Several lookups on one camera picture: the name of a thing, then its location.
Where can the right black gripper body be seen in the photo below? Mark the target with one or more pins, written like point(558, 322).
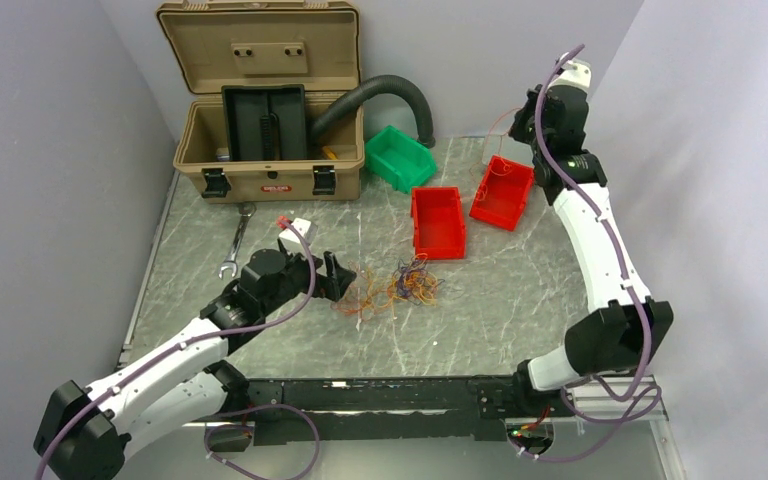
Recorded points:
point(524, 128)

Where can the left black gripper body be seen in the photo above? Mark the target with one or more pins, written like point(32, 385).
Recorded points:
point(297, 279)

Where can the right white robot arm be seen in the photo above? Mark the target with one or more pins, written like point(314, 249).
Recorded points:
point(625, 325)

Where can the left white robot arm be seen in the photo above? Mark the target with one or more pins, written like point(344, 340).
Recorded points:
point(89, 432)

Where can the silver combination wrench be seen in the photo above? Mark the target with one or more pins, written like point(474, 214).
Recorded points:
point(229, 265)

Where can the right red plastic bin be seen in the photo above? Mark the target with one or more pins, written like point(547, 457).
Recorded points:
point(502, 195)

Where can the red plastic bin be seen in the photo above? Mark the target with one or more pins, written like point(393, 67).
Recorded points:
point(502, 195)
point(439, 231)

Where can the left red plastic bin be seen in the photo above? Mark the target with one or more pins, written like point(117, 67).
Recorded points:
point(439, 231)

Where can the green plastic bin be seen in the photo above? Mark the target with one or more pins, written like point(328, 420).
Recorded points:
point(399, 160)

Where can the black toolbox tray insert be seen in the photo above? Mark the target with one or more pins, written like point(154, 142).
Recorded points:
point(266, 124)

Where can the tan plastic toolbox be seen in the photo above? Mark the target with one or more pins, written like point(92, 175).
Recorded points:
point(261, 73)

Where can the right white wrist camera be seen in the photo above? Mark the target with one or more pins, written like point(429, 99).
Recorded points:
point(574, 73)

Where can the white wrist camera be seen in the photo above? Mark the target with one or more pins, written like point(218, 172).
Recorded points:
point(574, 73)
point(296, 234)

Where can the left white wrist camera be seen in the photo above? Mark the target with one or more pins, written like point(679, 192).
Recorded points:
point(296, 234)

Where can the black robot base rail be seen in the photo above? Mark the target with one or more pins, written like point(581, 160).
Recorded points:
point(483, 408)

